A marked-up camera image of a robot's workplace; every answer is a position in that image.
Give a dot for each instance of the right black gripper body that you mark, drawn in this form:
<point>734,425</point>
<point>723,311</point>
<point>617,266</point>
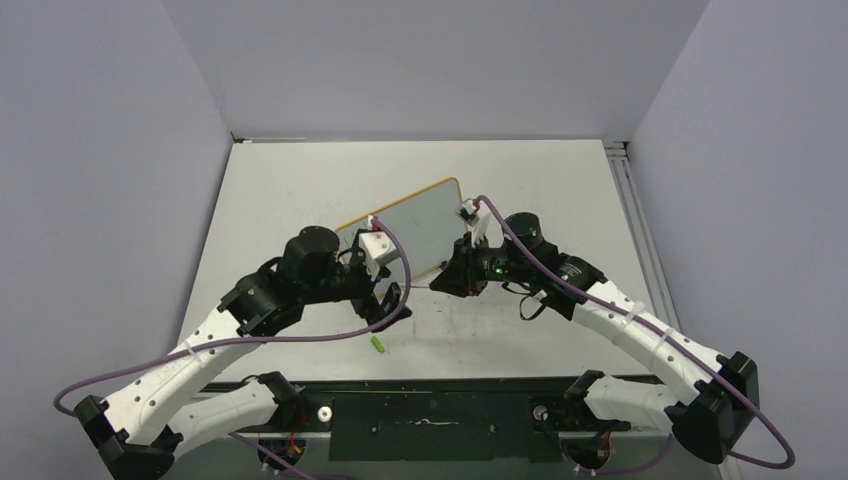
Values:
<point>490,264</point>

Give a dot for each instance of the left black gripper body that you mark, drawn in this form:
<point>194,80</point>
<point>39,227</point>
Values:
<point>355,282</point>

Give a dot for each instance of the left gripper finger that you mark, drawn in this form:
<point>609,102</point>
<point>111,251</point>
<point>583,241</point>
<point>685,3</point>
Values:
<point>392,298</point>
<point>390,319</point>

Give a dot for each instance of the green marker cap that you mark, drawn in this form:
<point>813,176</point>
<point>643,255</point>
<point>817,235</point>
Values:
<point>377,344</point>

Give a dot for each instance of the yellow framed whiteboard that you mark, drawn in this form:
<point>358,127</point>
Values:
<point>427,224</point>

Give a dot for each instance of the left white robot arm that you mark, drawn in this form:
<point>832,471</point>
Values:
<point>140,430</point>

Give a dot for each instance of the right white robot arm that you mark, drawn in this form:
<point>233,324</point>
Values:
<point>704,395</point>

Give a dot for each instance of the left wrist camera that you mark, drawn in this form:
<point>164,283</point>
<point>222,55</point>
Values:
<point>378,251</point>

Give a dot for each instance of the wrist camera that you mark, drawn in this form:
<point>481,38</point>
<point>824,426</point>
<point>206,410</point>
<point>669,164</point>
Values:
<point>476,219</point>
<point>378,251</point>

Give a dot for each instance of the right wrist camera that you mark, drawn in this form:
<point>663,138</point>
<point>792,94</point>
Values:
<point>476,219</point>

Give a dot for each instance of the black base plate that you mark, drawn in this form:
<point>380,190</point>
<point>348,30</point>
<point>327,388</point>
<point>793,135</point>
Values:
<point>441,420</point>

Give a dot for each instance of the aluminium rail frame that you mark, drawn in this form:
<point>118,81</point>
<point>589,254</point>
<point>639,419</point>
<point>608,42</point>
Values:
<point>657,285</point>

